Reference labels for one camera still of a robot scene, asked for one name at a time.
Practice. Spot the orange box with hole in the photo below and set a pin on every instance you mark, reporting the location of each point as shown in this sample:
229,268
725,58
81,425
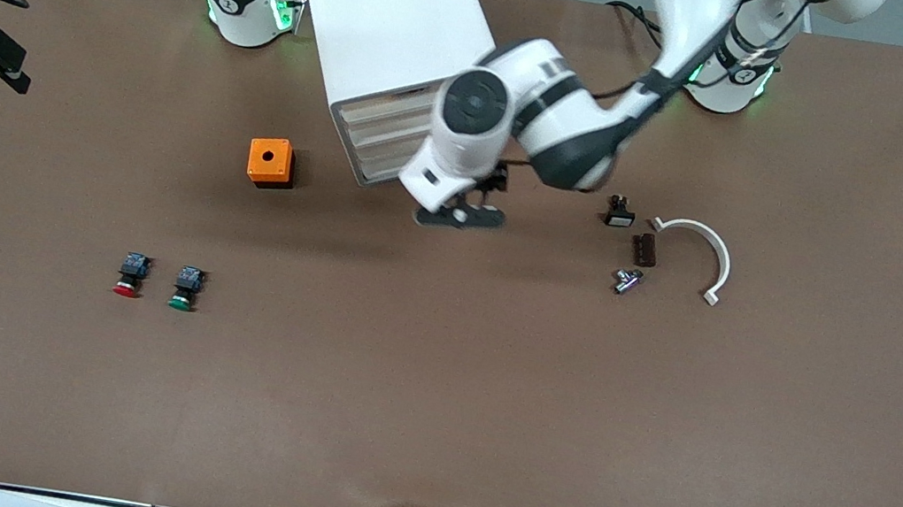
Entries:
268,162

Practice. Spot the white plastic drawer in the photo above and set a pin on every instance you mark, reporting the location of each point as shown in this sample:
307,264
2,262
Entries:
390,127
387,148
389,105
379,169

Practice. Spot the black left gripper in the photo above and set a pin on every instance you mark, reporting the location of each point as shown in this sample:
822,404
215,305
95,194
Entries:
497,180

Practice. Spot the silver metal connector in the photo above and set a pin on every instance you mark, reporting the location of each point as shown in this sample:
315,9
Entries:
626,281

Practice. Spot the white drawer cabinet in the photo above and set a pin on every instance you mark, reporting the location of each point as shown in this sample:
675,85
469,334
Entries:
389,12

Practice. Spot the brown terminal block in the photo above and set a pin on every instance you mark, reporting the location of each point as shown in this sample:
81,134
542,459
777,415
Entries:
644,250

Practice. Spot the white curved plastic bracket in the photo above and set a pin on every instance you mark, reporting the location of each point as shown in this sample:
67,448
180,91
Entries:
693,226

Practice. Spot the red push button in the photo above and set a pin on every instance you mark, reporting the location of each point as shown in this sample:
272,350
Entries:
134,267

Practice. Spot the black switch white face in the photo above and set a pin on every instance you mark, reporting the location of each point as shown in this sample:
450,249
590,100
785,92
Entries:
620,216

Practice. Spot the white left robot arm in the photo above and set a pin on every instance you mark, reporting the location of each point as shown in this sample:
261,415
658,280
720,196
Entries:
561,118

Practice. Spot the green push button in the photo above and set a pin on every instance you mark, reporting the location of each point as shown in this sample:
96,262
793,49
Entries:
188,279

